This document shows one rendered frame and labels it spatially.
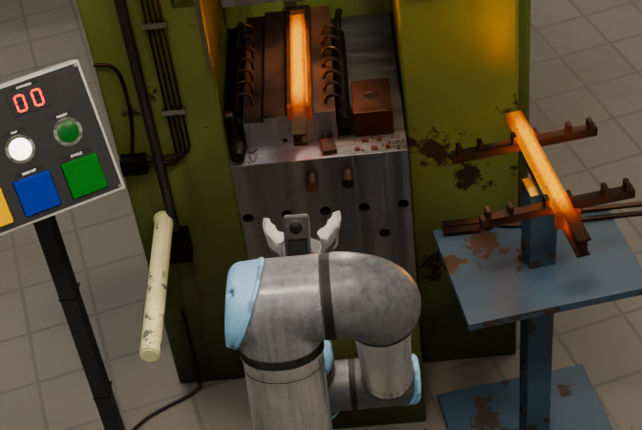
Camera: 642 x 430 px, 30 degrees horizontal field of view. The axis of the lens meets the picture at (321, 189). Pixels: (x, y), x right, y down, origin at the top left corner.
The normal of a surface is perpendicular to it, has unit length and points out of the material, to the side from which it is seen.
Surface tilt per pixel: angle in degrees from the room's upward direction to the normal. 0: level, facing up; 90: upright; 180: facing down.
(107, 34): 90
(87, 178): 60
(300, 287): 29
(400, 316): 84
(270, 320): 68
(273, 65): 0
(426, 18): 90
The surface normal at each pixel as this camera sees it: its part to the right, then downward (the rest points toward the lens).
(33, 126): 0.33, 0.10
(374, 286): 0.54, -0.27
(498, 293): -0.10, -0.76
